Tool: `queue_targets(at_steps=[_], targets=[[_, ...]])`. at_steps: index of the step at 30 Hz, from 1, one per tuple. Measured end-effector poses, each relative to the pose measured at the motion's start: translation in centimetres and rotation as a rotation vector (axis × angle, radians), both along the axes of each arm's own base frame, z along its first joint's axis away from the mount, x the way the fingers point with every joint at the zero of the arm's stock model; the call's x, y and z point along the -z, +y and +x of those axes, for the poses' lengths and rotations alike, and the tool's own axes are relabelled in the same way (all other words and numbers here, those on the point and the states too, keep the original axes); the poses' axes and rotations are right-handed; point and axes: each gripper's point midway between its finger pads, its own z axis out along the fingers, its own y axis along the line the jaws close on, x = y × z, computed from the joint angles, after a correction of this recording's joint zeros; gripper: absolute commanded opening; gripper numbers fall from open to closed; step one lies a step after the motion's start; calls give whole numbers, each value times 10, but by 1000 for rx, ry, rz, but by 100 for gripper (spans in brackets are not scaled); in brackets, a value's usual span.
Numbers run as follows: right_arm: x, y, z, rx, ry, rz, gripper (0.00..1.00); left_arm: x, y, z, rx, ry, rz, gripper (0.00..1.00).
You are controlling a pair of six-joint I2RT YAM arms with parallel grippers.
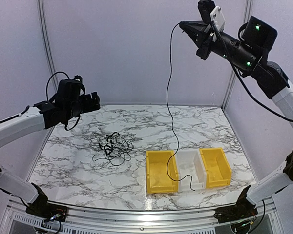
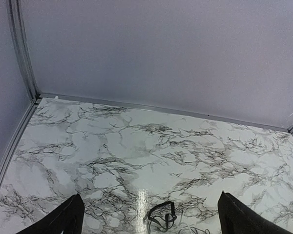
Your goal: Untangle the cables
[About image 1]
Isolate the right yellow bin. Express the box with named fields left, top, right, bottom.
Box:
left=200, top=148, right=232, bottom=189

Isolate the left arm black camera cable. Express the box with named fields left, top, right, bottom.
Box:
left=45, top=71, right=83, bottom=131

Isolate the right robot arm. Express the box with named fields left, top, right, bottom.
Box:
left=179, top=16, right=293, bottom=222

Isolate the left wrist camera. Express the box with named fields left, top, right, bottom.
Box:
left=72, top=75, right=83, bottom=85

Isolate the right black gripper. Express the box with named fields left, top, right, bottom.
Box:
left=180, top=19, right=259, bottom=72

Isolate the yellow bin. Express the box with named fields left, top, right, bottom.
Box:
left=200, top=148, right=232, bottom=189
left=146, top=150, right=179, bottom=194

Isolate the white translucent bin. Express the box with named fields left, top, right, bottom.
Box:
left=175, top=149, right=207, bottom=192

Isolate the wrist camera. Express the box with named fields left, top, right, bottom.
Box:
left=72, top=75, right=83, bottom=85
left=198, top=0, right=226, bottom=32

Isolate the left yellow bin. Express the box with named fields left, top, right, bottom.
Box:
left=146, top=150, right=179, bottom=194

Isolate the aluminium front rail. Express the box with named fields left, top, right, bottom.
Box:
left=4, top=199, right=279, bottom=234

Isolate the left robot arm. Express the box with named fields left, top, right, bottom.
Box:
left=0, top=75, right=100, bottom=217

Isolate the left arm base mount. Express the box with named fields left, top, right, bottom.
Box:
left=26, top=183, right=68, bottom=222

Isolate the white thin cable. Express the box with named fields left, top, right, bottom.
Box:
left=107, top=135, right=131, bottom=156

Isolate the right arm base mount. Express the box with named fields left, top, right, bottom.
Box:
left=213, top=185, right=258, bottom=223

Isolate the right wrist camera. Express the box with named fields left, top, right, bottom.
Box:
left=198, top=0, right=226, bottom=32

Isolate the black thin looped cable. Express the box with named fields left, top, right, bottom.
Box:
left=92, top=138, right=135, bottom=167

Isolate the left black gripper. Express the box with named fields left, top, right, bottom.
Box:
left=66, top=92, right=100, bottom=120

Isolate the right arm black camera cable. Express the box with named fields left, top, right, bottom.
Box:
left=209, top=20, right=293, bottom=122

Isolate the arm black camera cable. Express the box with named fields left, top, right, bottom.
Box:
left=45, top=71, right=83, bottom=131
left=209, top=20, right=293, bottom=122

